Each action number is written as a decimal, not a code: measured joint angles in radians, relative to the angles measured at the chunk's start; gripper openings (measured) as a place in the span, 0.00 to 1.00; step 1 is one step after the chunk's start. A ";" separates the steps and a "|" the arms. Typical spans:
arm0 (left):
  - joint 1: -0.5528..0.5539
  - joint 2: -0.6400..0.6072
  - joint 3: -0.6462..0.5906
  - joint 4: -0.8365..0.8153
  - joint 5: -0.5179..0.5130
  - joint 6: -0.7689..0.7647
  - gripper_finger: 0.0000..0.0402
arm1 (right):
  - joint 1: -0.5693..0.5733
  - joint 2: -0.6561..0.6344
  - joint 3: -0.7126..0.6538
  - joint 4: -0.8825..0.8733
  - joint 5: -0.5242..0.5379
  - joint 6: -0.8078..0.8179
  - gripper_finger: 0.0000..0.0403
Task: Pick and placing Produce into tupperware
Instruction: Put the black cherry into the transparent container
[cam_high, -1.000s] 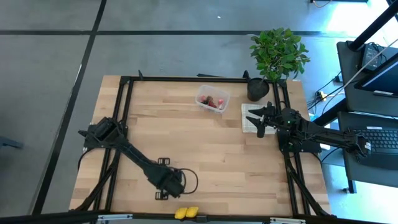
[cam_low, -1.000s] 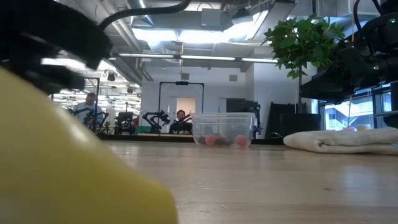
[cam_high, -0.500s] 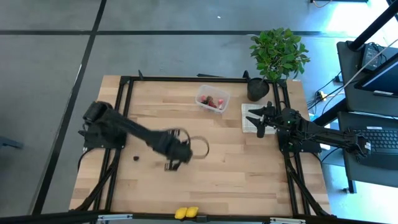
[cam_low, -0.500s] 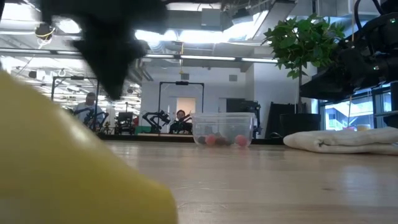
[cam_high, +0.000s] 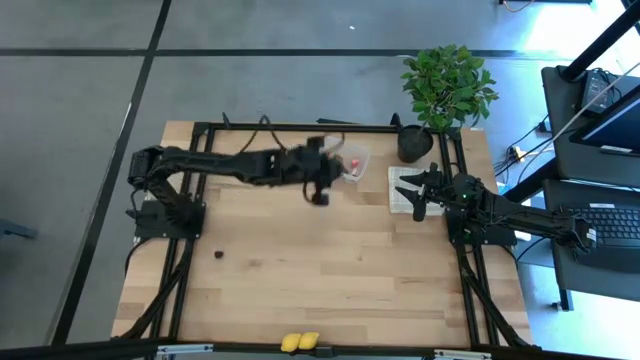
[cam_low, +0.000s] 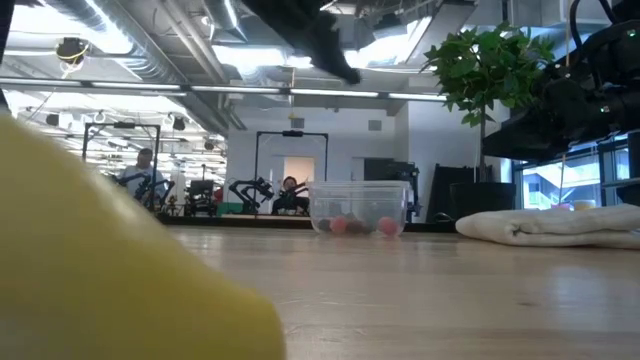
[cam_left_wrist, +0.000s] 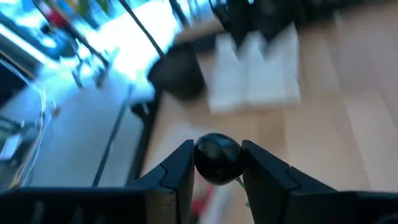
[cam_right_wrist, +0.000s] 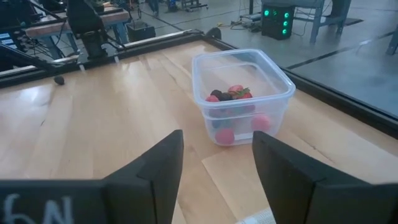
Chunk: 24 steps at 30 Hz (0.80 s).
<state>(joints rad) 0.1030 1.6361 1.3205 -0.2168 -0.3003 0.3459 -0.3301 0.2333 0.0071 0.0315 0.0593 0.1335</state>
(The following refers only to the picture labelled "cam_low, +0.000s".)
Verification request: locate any black panel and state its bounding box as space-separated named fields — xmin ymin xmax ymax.
xmin=430 ymin=163 xmax=494 ymax=221

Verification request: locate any person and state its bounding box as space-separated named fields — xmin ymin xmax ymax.
xmin=271 ymin=175 xmax=311 ymax=216
xmin=118 ymin=147 xmax=169 ymax=201

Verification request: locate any yellow lemon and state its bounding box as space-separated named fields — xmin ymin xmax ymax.
xmin=0 ymin=112 xmax=287 ymax=360

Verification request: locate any silver ventilation duct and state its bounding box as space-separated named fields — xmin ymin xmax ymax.
xmin=49 ymin=0 xmax=236 ymax=136

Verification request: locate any long ceiling light strip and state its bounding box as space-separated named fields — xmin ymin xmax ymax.
xmin=0 ymin=77 xmax=449 ymax=103

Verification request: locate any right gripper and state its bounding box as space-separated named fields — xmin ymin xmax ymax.
xmin=481 ymin=24 xmax=640 ymax=162

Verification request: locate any black cabinet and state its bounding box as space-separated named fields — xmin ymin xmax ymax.
xmin=363 ymin=157 xmax=422 ymax=223

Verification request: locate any clear plastic tupperware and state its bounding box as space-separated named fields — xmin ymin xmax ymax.
xmin=308 ymin=180 xmax=413 ymax=238

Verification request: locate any black ceiling camera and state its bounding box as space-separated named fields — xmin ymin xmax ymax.
xmin=54 ymin=36 xmax=92 ymax=67

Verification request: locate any black gantry frame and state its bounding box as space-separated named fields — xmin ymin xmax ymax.
xmin=81 ymin=121 xmax=162 ymax=201
xmin=253 ymin=129 xmax=330 ymax=184

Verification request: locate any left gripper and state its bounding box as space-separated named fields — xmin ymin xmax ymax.
xmin=242 ymin=0 xmax=363 ymax=86

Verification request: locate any green plant in black pot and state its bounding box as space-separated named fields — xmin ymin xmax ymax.
xmin=423 ymin=22 xmax=557 ymax=225

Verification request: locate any checked white cloth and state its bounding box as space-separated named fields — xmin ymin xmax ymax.
xmin=454 ymin=203 xmax=640 ymax=250

